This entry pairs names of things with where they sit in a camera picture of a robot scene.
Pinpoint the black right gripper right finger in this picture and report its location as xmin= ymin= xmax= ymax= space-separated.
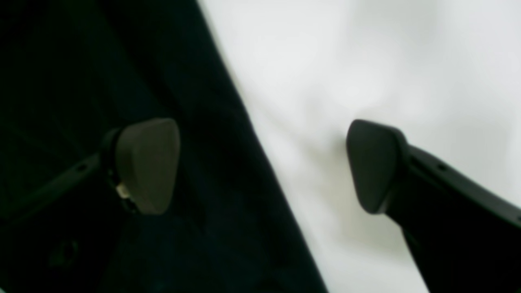
xmin=346 ymin=119 xmax=521 ymax=293

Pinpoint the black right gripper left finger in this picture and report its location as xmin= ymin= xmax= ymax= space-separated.
xmin=1 ymin=118 xmax=181 ymax=227

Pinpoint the black t-shirt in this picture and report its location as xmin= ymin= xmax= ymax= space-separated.
xmin=1 ymin=0 xmax=327 ymax=293

